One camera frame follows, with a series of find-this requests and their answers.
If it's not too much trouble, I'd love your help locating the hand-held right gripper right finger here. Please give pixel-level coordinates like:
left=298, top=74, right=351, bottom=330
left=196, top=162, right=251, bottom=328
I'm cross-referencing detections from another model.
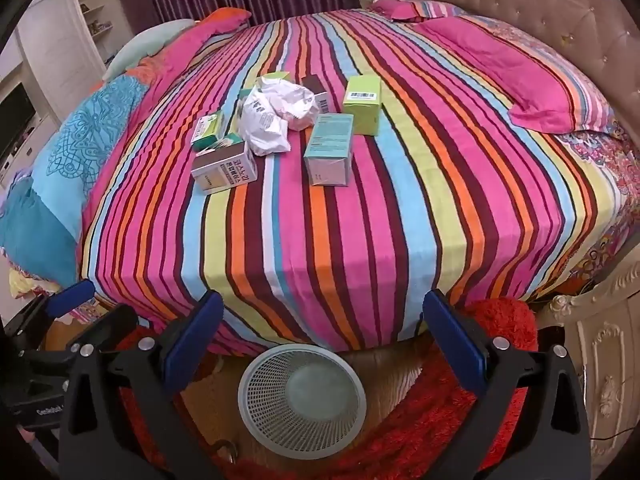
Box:
left=422, top=289, right=593, bottom=480

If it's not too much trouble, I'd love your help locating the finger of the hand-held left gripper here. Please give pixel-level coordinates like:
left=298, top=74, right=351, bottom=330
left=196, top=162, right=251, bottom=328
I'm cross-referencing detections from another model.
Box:
left=0, top=280, right=96, bottom=341
left=67, top=306, right=138, bottom=346

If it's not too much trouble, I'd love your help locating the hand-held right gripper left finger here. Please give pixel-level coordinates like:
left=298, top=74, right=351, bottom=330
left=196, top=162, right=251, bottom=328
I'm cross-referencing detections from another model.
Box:
left=59, top=290, right=226, bottom=480

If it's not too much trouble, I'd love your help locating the white mesh wastebasket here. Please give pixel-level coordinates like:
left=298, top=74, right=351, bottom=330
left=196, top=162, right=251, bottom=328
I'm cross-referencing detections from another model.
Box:
left=237, top=344, right=368, bottom=456

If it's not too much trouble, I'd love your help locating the large brown and white box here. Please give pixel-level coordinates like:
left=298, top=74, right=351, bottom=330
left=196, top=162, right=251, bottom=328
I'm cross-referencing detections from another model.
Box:
left=191, top=139, right=258, bottom=196

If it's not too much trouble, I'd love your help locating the small green and white box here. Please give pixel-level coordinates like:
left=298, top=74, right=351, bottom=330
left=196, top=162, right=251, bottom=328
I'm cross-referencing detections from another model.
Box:
left=192, top=111, right=226, bottom=150

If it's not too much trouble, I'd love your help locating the white paper bag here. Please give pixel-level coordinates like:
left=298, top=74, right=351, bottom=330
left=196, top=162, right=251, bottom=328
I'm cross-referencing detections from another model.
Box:
left=236, top=77, right=318, bottom=157

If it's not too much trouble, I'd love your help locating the teal and white box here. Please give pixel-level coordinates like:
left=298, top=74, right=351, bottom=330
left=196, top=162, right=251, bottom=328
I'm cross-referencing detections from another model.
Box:
left=304, top=113, right=354, bottom=187

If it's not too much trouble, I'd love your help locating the light green box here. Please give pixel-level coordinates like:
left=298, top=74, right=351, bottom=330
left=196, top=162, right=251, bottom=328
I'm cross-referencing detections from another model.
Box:
left=342, top=75, right=382, bottom=137

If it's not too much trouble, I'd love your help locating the slim brown and white box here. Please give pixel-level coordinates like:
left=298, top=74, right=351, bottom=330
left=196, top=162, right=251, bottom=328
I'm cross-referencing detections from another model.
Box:
left=300, top=74, right=332, bottom=116

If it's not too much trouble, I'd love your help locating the red shaggy rug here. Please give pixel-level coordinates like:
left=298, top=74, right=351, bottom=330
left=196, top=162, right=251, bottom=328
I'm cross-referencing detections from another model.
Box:
left=115, top=297, right=551, bottom=480

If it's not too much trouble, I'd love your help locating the striped bed sheet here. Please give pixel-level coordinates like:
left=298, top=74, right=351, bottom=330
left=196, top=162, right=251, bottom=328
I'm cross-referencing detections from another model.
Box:
left=77, top=7, right=626, bottom=356

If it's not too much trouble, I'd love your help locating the ornate cream cabinet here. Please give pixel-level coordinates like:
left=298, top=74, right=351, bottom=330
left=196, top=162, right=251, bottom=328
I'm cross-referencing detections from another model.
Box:
left=535, top=250, right=640, bottom=461

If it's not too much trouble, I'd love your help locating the blue patterned quilt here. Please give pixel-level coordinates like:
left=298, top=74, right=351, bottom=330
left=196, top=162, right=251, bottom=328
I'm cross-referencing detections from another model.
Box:
left=0, top=7, right=251, bottom=291

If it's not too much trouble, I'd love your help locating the black television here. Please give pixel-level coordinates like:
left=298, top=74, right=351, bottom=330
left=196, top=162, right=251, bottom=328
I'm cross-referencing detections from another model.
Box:
left=0, top=82, right=36, bottom=161

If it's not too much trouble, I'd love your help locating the floral patterned sheet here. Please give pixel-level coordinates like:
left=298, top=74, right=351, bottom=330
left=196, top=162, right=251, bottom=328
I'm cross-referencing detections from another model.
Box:
left=530, top=125, right=640, bottom=306

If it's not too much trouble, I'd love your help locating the white shelf cabinet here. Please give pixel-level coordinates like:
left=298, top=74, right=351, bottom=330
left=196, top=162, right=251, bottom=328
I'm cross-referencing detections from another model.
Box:
left=0, top=0, right=131, bottom=126

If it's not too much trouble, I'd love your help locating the pale green pillow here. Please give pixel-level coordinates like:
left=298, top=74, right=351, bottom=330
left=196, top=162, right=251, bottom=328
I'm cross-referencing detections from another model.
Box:
left=102, top=19, right=196, bottom=82

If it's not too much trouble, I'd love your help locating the large pink pillow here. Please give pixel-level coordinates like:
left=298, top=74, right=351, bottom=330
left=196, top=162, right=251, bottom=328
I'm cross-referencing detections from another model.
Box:
left=415, top=15, right=618, bottom=136

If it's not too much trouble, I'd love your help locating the small pink pillow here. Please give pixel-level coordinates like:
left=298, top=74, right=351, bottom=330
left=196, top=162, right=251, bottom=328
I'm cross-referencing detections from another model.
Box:
left=370, top=0, right=468, bottom=23

